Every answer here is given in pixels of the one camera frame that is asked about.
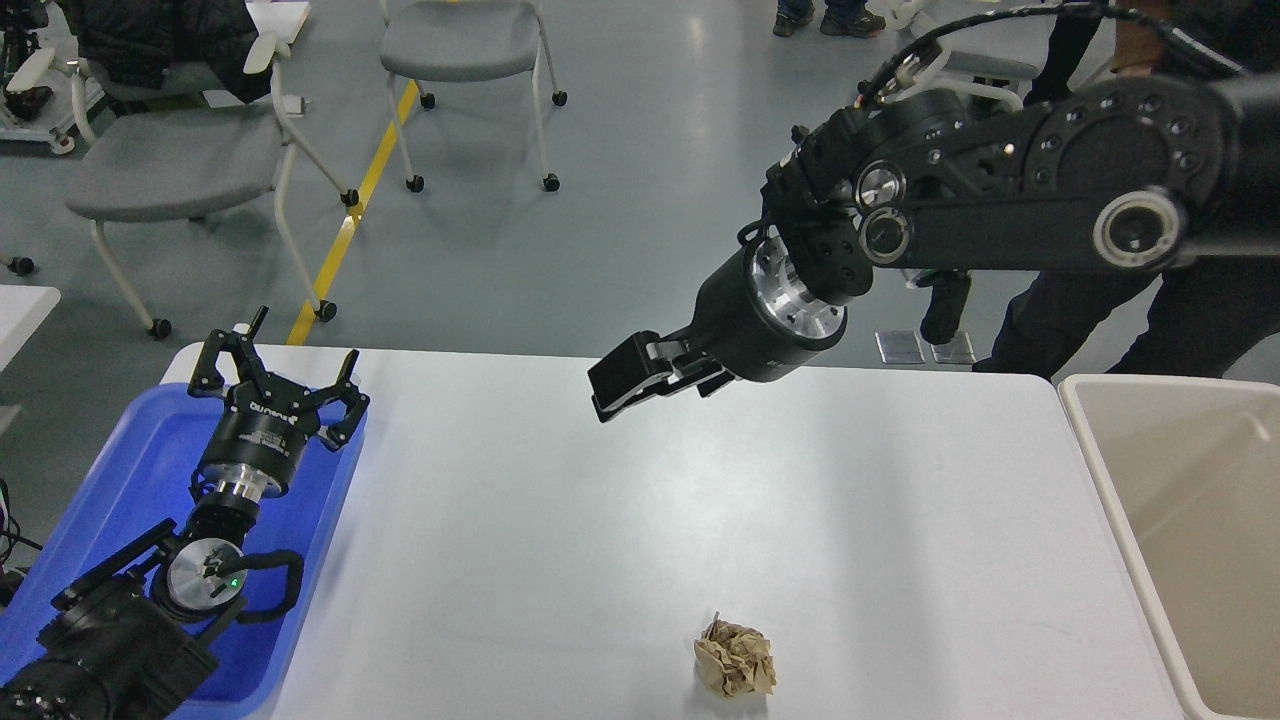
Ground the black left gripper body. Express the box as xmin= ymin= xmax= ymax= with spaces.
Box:
xmin=197 ymin=375 xmax=319 ymax=497

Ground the brown paper ball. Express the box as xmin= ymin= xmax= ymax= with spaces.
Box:
xmin=692 ymin=612 xmax=777 ymax=700

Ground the person in dark clothes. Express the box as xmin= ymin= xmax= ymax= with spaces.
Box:
xmin=974 ymin=1 xmax=1277 ymax=380

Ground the metal floor socket right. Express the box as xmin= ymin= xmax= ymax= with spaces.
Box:
xmin=929 ymin=331 xmax=977 ymax=366

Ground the grey chair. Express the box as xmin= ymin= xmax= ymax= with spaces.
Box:
xmin=61 ymin=32 xmax=360 ymax=340
xmin=378 ymin=1 xmax=570 ymax=193
xmin=868 ymin=1 xmax=1057 ymax=109

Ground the grey chair left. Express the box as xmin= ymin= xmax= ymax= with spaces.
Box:
xmin=61 ymin=32 xmax=360 ymax=340

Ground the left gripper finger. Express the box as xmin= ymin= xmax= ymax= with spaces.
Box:
xmin=188 ymin=306 xmax=271 ymax=401
xmin=300 ymin=348 xmax=372 ymax=452

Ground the blue plastic tray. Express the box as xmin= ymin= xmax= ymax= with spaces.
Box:
xmin=1 ymin=384 xmax=365 ymax=719

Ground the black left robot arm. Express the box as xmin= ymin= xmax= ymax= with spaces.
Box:
xmin=3 ymin=311 xmax=370 ymax=719

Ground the black jacket on chair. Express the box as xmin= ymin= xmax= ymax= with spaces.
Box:
xmin=58 ymin=1 xmax=271 ymax=102

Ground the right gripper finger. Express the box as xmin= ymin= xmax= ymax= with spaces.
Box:
xmin=588 ymin=329 xmax=701 ymax=409
xmin=591 ymin=345 xmax=728 ymax=423

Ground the white side table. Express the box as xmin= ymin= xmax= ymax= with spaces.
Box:
xmin=1 ymin=284 xmax=61 ymax=372

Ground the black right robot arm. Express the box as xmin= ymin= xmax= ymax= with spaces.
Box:
xmin=588 ymin=3 xmax=1277 ymax=421

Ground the grey chair middle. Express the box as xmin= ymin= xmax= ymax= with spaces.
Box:
xmin=378 ymin=1 xmax=570 ymax=193

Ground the beige plastic bin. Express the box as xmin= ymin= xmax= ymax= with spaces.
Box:
xmin=1059 ymin=375 xmax=1279 ymax=719

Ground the grey chair right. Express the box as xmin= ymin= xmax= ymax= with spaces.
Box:
xmin=868 ymin=1 xmax=1057 ymax=109

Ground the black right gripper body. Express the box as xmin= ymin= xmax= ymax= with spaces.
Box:
xmin=685 ymin=238 xmax=849 ymax=382

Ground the yellow floor tape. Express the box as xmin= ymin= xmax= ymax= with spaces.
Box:
xmin=285 ymin=81 xmax=419 ymax=346

